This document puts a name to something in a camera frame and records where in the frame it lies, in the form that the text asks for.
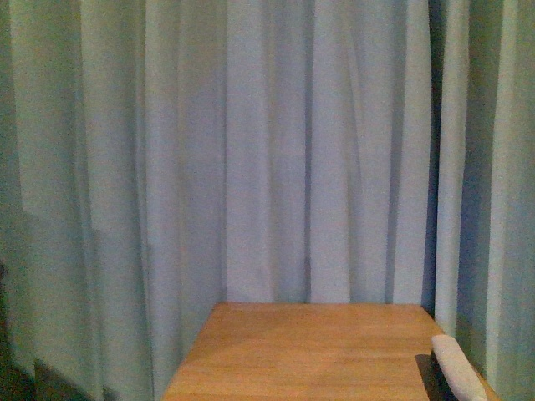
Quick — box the beige plastic dustpan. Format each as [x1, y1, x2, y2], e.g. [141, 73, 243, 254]
[431, 334, 487, 401]

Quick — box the grey blue curtain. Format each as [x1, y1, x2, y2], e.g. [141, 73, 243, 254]
[1, 1, 534, 400]

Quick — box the wooden nightstand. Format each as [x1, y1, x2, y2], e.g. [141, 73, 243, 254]
[163, 302, 452, 400]

